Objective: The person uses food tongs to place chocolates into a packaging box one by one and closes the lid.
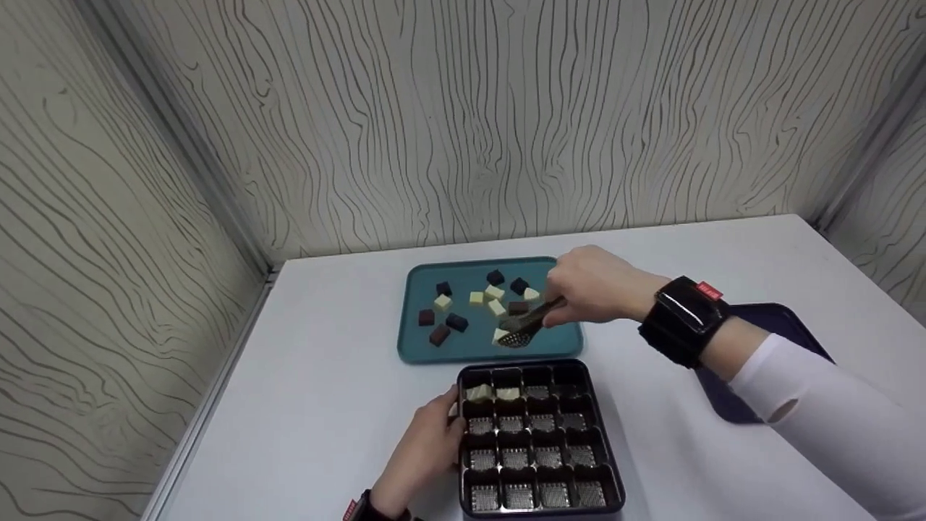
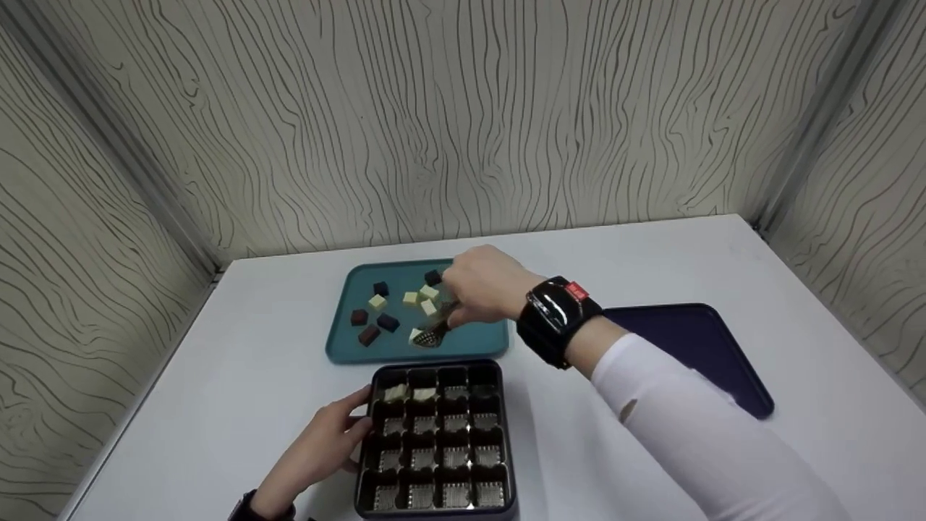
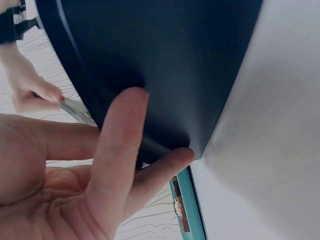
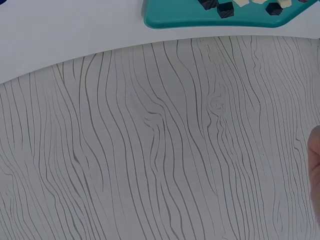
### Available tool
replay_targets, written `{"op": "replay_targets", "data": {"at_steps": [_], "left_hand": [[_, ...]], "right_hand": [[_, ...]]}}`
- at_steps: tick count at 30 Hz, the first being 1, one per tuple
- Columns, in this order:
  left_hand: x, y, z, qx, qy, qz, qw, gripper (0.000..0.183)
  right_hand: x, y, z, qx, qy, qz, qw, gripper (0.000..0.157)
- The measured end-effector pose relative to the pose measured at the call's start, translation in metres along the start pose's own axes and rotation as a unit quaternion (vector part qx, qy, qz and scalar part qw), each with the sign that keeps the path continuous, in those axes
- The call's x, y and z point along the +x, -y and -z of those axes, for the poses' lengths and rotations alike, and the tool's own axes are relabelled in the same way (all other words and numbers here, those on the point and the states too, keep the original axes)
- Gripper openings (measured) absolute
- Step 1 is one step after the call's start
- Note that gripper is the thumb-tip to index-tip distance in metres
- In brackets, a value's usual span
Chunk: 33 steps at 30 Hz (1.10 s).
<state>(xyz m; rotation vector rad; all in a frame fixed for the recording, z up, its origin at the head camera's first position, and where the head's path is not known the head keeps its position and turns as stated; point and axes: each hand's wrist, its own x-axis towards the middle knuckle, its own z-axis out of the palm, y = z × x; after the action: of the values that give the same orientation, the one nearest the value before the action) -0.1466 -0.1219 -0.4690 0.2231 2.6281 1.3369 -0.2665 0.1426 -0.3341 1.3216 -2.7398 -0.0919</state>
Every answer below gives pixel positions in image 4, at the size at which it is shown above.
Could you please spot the teal plastic puzzle tray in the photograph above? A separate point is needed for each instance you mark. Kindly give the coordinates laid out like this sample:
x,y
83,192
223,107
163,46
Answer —
x,y
180,17

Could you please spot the black hexagon puzzle piece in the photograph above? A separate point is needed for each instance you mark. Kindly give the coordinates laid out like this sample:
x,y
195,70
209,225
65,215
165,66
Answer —
x,y
273,9
208,4
225,11

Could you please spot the cream hexagon puzzle piece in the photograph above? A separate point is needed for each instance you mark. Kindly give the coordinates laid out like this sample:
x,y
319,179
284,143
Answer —
x,y
258,1
285,3
242,2

